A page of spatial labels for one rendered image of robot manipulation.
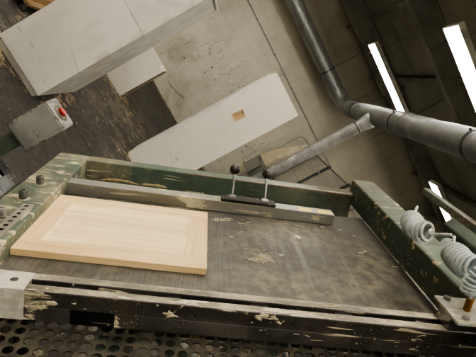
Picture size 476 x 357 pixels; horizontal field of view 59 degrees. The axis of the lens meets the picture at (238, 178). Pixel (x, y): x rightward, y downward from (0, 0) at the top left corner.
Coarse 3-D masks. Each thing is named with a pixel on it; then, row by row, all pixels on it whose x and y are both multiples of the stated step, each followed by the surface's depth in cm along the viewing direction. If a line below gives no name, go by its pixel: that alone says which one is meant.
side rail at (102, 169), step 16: (96, 160) 169; (112, 160) 172; (96, 176) 170; (112, 176) 170; (128, 176) 171; (144, 176) 171; (160, 176) 171; (176, 176) 172; (192, 176) 172; (208, 176) 173; (224, 176) 175; (240, 176) 178; (208, 192) 175; (224, 192) 175; (240, 192) 176; (256, 192) 176; (272, 192) 176; (288, 192) 177; (304, 192) 177; (320, 192) 178; (336, 192) 179; (320, 208) 180; (336, 208) 181
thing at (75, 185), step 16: (80, 192) 146; (96, 192) 147; (112, 192) 147; (128, 192) 147; (144, 192) 148; (160, 192) 150; (176, 192) 152; (208, 208) 151; (224, 208) 152; (240, 208) 152; (256, 208) 152; (272, 208) 153; (288, 208) 154
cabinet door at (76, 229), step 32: (64, 224) 121; (96, 224) 124; (128, 224) 127; (160, 224) 131; (192, 224) 134; (32, 256) 105; (64, 256) 106; (96, 256) 107; (128, 256) 109; (160, 256) 112; (192, 256) 114
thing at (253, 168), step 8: (272, 152) 735; (280, 152) 731; (288, 152) 728; (248, 160) 747; (256, 160) 730; (264, 160) 726; (272, 160) 723; (240, 168) 739; (248, 168) 728; (256, 168) 724; (264, 168) 711; (248, 176) 726; (256, 176) 704; (272, 176) 703
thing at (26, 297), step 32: (0, 288) 81; (32, 288) 82; (64, 288) 84; (96, 288) 87; (128, 288) 87; (160, 288) 89; (64, 320) 84; (96, 320) 85; (128, 320) 85; (160, 320) 85; (192, 320) 86; (224, 320) 86; (256, 320) 87; (288, 320) 87; (320, 320) 88; (352, 320) 89; (384, 320) 91; (416, 320) 94; (448, 320) 91; (416, 352) 92; (448, 352) 92
